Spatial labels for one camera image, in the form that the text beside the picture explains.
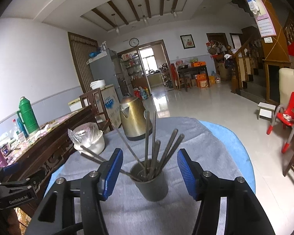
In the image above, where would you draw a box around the dark metal chopstick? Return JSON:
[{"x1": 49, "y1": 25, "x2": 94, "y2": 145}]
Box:
[
  {"x1": 159, "y1": 134, "x2": 185, "y2": 172},
  {"x1": 158, "y1": 129, "x2": 178, "y2": 172},
  {"x1": 148, "y1": 140, "x2": 161, "y2": 180}
]

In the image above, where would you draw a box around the grey perforated utensil holder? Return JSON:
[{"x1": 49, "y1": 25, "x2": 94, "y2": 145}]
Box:
[{"x1": 130, "y1": 164, "x2": 168, "y2": 202}]

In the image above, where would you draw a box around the white bowl with plastic bag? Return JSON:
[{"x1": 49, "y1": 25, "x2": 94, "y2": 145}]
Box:
[{"x1": 67, "y1": 122, "x2": 105, "y2": 155}]

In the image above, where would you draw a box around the blue table underlay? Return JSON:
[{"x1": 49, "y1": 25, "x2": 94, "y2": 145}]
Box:
[{"x1": 200, "y1": 120, "x2": 256, "y2": 193}]

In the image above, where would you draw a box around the dark carved wooden sideboard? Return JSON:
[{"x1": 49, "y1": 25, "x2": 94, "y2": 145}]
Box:
[{"x1": 0, "y1": 105, "x2": 99, "y2": 216}]

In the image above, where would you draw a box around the clear plastic water bottle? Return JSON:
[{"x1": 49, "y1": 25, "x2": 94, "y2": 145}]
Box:
[{"x1": 13, "y1": 119, "x2": 21, "y2": 138}]

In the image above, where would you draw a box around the gold electric kettle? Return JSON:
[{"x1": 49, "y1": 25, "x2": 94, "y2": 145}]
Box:
[{"x1": 119, "y1": 93, "x2": 146, "y2": 141}]

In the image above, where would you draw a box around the white chest freezer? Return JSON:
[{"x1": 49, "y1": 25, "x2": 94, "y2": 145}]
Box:
[{"x1": 68, "y1": 84, "x2": 122, "y2": 127}]

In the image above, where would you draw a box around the wooden chair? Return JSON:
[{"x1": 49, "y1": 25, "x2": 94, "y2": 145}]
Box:
[{"x1": 80, "y1": 88, "x2": 113, "y2": 132}]

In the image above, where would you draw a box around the green thermos flask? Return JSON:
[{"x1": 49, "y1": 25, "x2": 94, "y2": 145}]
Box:
[{"x1": 17, "y1": 97, "x2": 40, "y2": 135}]

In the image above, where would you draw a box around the white basin on freezer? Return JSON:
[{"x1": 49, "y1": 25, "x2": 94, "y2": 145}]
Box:
[{"x1": 90, "y1": 80, "x2": 106, "y2": 90}]

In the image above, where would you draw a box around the small white step stool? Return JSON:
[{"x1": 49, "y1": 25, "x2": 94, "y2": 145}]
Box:
[{"x1": 258, "y1": 102, "x2": 276, "y2": 119}]

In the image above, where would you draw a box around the dark wooden side table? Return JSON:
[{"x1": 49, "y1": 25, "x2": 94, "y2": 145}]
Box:
[{"x1": 177, "y1": 65, "x2": 210, "y2": 92}]

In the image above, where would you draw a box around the grey refrigerator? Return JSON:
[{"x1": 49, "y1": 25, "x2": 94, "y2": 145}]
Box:
[{"x1": 88, "y1": 49, "x2": 134, "y2": 100}]

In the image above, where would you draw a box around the orange box on side table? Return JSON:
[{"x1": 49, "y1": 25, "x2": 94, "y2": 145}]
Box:
[{"x1": 191, "y1": 61, "x2": 206, "y2": 67}]

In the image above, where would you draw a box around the red child chair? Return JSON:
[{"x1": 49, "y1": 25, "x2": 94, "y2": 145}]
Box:
[{"x1": 266, "y1": 92, "x2": 294, "y2": 154}]

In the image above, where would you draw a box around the beige sofa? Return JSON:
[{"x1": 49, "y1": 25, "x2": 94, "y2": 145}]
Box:
[{"x1": 279, "y1": 68, "x2": 294, "y2": 105}]

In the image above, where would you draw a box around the round wall clock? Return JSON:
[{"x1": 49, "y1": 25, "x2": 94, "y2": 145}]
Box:
[{"x1": 129, "y1": 38, "x2": 139, "y2": 47}]

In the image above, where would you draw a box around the framed wall picture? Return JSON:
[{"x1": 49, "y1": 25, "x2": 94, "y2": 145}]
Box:
[{"x1": 180, "y1": 34, "x2": 195, "y2": 49}]

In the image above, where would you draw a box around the wall calendar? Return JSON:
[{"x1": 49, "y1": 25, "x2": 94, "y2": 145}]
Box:
[{"x1": 246, "y1": 0, "x2": 276, "y2": 38}]

